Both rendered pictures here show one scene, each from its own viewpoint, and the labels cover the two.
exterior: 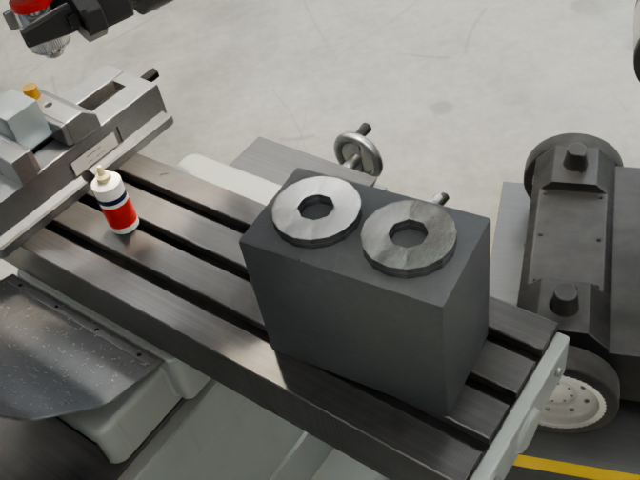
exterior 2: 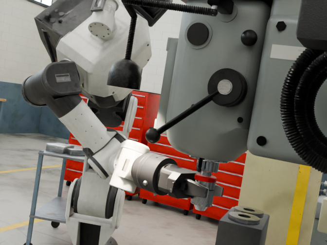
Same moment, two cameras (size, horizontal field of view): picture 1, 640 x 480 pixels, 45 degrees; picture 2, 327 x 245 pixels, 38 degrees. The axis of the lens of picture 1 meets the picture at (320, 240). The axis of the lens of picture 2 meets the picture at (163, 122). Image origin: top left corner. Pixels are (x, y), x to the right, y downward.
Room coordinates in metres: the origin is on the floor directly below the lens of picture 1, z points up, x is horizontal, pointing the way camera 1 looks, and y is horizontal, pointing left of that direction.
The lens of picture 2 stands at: (1.27, 1.17, 1.42)
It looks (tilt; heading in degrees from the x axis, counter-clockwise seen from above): 3 degrees down; 250
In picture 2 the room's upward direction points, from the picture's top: 9 degrees clockwise
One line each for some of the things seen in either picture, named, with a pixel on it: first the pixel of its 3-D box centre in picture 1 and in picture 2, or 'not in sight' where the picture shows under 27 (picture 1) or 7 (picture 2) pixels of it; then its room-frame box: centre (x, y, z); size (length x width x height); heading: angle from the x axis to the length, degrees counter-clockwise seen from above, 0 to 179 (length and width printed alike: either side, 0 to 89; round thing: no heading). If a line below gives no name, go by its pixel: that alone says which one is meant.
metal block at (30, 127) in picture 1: (17, 121); not in sight; (0.95, 0.39, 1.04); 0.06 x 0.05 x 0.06; 44
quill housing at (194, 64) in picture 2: not in sight; (223, 82); (0.83, 0.26, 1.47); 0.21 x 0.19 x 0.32; 46
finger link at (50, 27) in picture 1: (50, 29); (211, 188); (0.80, 0.24, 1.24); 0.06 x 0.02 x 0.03; 118
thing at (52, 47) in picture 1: (42, 24); (203, 192); (0.83, 0.26, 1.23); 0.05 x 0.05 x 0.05
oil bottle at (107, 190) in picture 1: (112, 196); not in sight; (0.82, 0.26, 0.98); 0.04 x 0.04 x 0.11
